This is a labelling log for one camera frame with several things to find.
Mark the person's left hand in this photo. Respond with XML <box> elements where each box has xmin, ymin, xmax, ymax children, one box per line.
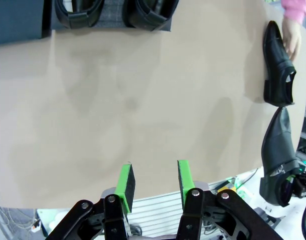
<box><xmin>281</xmin><ymin>17</ymin><xmax>303</xmax><ymax>61</ymax></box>

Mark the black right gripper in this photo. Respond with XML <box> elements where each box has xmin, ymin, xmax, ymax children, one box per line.
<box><xmin>269</xmin><ymin>164</ymin><xmax>306</xmax><ymax>200</ymax></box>

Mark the black pointed leather shoe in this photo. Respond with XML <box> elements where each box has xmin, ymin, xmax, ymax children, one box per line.
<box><xmin>258</xmin><ymin>106</ymin><xmax>301</xmax><ymax>208</ymax></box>
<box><xmin>262</xmin><ymin>21</ymin><xmax>297</xmax><ymax>107</ymax></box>

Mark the aluminium table frame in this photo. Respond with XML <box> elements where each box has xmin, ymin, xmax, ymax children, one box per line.
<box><xmin>129</xmin><ymin>176</ymin><xmax>238</xmax><ymax>237</ymax></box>

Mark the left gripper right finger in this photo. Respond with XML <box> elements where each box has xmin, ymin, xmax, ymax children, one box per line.
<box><xmin>176</xmin><ymin>159</ymin><xmax>281</xmax><ymax>240</ymax></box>

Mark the black shoe with strap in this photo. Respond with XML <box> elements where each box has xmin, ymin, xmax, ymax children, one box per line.
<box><xmin>122</xmin><ymin>0</ymin><xmax>180</xmax><ymax>32</ymax></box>
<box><xmin>54</xmin><ymin>0</ymin><xmax>106</xmax><ymax>29</ymax></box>

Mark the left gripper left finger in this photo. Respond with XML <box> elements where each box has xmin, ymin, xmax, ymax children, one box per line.
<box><xmin>46</xmin><ymin>163</ymin><xmax>137</xmax><ymax>240</ymax></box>

